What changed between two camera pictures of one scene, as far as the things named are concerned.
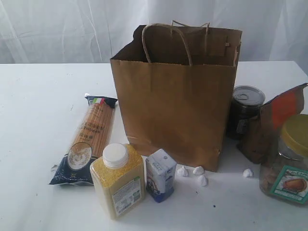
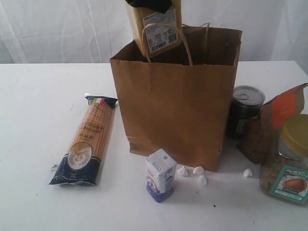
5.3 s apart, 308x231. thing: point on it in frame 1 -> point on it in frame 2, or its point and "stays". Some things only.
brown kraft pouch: x=261 y=143 stays
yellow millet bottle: x=119 y=176 -> x=157 y=32
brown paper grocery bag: x=175 y=83 stays
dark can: x=246 y=104 stays
